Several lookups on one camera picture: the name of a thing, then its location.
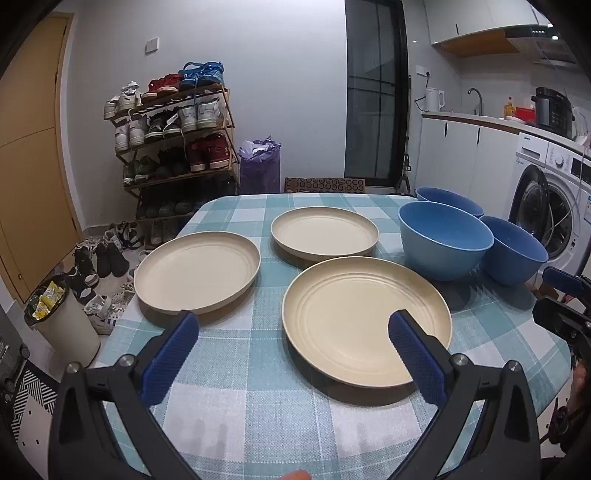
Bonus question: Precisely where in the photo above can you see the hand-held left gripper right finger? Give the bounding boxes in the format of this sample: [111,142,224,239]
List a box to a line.
[388,310,541,480]

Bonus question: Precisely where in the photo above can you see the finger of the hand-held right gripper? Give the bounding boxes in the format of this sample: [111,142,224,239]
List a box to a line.
[532,298,591,340]
[542,267,591,296]

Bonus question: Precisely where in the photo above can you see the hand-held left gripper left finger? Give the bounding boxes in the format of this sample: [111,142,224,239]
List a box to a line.
[48,310,204,480]

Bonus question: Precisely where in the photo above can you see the blue bowl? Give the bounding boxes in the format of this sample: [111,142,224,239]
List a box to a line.
[398,202,495,281]
[416,186,485,219]
[480,216,549,287]

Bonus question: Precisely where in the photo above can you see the cream plate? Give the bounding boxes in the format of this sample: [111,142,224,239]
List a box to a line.
[271,207,380,267]
[134,231,262,315]
[282,257,452,387]

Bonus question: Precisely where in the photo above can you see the white trash bin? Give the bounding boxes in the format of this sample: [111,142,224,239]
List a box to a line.
[24,277,101,367]

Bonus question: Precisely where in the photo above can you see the teal checked tablecloth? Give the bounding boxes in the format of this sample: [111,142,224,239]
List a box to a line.
[99,193,571,480]

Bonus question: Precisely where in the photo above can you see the scattered black white shoes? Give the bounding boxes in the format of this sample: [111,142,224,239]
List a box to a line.
[69,220,153,335]

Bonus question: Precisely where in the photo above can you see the white washing machine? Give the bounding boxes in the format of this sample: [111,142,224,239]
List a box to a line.
[508,134,591,278]

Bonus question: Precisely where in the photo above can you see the yellow snack wrapper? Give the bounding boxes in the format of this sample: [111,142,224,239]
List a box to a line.
[30,281,65,321]

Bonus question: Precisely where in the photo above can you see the black white patterned rug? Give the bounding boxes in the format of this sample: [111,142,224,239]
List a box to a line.
[9,362,63,444]

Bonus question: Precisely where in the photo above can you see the white base cabinets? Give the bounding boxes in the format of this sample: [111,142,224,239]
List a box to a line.
[416,113,522,217]

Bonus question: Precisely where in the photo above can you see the black pressure cooker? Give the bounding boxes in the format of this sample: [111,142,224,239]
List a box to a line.
[531,87,574,137]

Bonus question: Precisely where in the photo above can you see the upright floor mop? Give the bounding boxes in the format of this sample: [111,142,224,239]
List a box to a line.
[396,76,414,195]

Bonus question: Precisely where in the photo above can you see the patterned cardboard box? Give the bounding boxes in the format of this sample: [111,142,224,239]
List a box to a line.
[284,177,366,195]

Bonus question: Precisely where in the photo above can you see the purple plastic bag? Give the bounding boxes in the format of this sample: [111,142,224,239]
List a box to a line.
[239,136,282,195]

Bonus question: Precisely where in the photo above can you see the range hood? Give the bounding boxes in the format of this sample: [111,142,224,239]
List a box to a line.
[505,23,578,68]

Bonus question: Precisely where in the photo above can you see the yellow wooden door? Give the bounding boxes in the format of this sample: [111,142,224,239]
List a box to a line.
[0,14,86,305]

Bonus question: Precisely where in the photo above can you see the wooden shoe rack with shoes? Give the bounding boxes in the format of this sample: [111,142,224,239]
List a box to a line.
[104,61,232,245]

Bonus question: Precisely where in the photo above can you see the dark glass door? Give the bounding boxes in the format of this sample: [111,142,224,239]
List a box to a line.
[345,0,409,188]

